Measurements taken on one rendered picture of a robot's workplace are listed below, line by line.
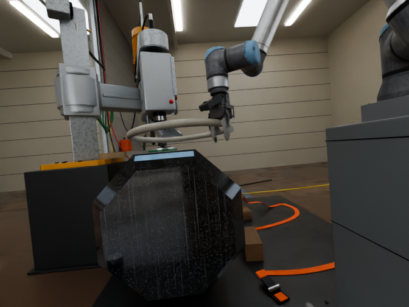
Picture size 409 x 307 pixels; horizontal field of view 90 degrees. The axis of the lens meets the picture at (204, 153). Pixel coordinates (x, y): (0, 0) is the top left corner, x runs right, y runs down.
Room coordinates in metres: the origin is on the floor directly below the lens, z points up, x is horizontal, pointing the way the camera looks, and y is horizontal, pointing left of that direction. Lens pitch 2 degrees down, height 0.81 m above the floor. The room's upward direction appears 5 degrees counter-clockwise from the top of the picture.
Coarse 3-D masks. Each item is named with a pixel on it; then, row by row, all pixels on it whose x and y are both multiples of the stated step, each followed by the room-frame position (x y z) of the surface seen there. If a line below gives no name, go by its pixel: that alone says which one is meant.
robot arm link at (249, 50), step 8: (232, 48) 0.80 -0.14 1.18; (240, 48) 0.78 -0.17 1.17; (248, 48) 0.77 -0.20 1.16; (256, 48) 0.79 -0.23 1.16; (224, 56) 0.81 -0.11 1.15; (232, 56) 0.80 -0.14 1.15; (240, 56) 0.79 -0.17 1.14; (248, 56) 0.78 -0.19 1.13; (256, 56) 0.78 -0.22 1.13; (232, 64) 0.81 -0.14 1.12; (240, 64) 0.81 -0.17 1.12; (248, 64) 0.80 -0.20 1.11; (256, 64) 0.81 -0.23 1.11
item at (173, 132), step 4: (168, 120) 1.81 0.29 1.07; (156, 132) 1.37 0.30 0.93; (160, 132) 1.24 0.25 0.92; (164, 132) 1.45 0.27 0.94; (168, 132) 1.45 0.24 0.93; (172, 132) 1.43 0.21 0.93; (176, 132) 1.32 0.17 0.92; (180, 132) 1.25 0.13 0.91; (160, 136) 1.22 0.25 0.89; (164, 136) 1.32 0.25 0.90; (168, 136) 1.32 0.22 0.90; (172, 136) 1.33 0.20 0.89
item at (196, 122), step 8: (176, 120) 0.75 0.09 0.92; (184, 120) 0.76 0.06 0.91; (192, 120) 0.76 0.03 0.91; (200, 120) 0.77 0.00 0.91; (208, 120) 0.79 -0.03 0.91; (216, 120) 0.81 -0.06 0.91; (136, 128) 0.80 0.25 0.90; (144, 128) 0.77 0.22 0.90; (152, 128) 0.76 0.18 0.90; (160, 128) 0.76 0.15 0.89; (168, 128) 0.76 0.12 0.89; (128, 136) 0.87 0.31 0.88; (136, 136) 1.01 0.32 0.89; (176, 136) 1.21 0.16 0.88; (184, 136) 1.21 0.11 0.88; (192, 136) 1.20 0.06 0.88; (200, 136) 1.19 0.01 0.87; (208, 136) 1.17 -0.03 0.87
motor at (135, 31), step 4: (136, 28) 2.11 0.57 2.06; (140, 28) 2.11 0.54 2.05; (144, 28) 2.12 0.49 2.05; (148, 28) 2.14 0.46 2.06; (132, 32) 2.16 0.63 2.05; (136, 32) 2.12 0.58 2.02; (132, 36) 2.17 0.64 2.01; (136, 36) 2.14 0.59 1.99; (132, 40) 2.17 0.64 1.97; (136, 40) 2.12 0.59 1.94; (136, 44) 2.12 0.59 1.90; (136, 48) 2.13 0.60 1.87
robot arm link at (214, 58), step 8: (216, 48) 0.83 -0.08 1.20; (224, 48) 0.85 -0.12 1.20; (208, 56) 0.84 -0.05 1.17; (216, 56) 0.83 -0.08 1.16; (208, 64) 0.84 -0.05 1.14; (216, 64) 0.83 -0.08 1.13; (224, 64) 0.82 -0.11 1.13; (208, 72) 0.85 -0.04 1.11; (216, 72) 0.83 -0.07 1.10; (224, 72) 0.84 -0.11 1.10
